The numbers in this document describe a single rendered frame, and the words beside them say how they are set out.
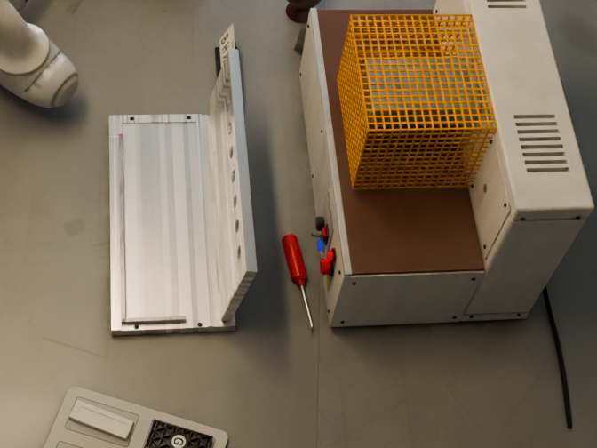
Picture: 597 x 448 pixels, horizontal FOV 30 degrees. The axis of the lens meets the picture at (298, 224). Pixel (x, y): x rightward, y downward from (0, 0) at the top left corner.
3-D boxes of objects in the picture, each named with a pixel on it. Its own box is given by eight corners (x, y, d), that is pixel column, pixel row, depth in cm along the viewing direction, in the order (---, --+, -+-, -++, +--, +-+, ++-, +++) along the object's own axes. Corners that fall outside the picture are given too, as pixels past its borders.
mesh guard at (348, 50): (336, 78, 192) (349, 14, 178) (450, 77, 195) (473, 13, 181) (352, 189, 181) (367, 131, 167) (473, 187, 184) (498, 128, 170)
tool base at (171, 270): (109, 122, 209) (108, 110, 205) (219, 120, 211) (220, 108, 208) (111, 336, 186) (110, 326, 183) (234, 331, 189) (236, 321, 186)
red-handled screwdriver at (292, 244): (280, 242, 199) (281, 234, 197) (295, 239, 200) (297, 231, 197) (303, 332, 190) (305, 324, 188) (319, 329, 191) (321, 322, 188)
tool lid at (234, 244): (228, 48, 193) (238, 49, 194) (204, 112, 209) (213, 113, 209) (246, 271, 171) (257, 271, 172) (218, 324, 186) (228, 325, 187)
